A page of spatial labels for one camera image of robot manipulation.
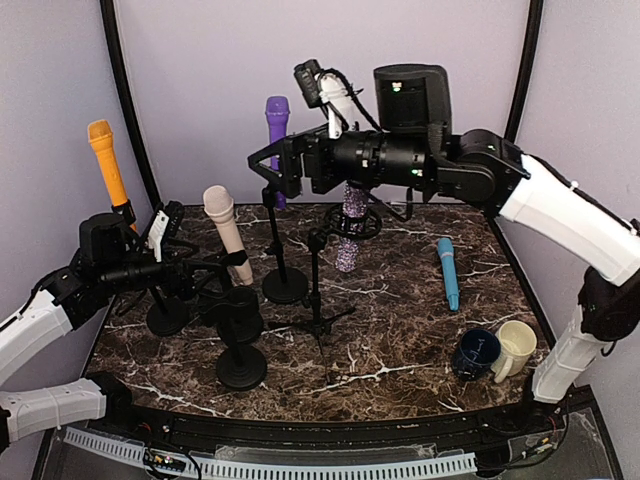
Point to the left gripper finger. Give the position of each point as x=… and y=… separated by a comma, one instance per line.
x=177, y=248
x=206, y=272

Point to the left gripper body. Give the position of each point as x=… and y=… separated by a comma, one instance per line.
x=170, y=285

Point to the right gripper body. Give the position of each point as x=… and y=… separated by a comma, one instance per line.
x=315, y=142

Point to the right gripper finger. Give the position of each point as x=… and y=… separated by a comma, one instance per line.
x=276, y=149
x=276, y=180

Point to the black stand of orange microphone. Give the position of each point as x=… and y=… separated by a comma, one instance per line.
x=167, y=315

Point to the beige microphone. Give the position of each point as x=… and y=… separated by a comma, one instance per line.
x=219, y=207

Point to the black stand of purple microphone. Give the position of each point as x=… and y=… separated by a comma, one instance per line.
x=283, y=285

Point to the black stand of blue microphone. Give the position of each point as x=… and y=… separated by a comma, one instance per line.
x=240, y=367

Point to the orange microphone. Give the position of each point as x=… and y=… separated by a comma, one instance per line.
x=100, y=138

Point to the blue microphone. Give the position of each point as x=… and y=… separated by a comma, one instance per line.
x=446, y=254

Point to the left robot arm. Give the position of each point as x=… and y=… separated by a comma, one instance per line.
x=111, y=259

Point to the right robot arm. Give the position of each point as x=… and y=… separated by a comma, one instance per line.
x=410, y=143

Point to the purple microphone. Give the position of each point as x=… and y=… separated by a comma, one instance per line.
x=277, y=113

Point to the black stand of beige microphone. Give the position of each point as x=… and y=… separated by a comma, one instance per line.
x=233, y=307

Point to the glitter silver-head microphone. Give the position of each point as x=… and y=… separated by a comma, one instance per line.
x=354, y=208

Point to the dark blue mug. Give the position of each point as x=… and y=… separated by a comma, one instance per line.
x=477, y=350

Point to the cream mug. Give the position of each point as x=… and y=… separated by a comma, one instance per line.
x=518, y=341

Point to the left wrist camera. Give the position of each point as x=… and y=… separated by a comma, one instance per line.
x=163, y=226

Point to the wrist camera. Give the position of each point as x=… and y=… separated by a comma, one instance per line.
x=329, y=91
x=163, y=226

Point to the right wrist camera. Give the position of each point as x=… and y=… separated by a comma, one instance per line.
x=329, y=91

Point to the black tripod shock-mount stand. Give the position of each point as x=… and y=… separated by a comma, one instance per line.
x=319, y=325

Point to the white cable tray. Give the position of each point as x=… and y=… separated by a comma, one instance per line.
x=261, y=463

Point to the left black frame post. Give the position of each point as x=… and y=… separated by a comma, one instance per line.
x=126, y=100

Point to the black frame post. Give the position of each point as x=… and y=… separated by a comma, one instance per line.
x=525, y=70
x=126, y=100

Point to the right black frame post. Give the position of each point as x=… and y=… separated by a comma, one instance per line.
x=525, y=70

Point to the black front rail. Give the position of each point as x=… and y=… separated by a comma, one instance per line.
x=281, y=419

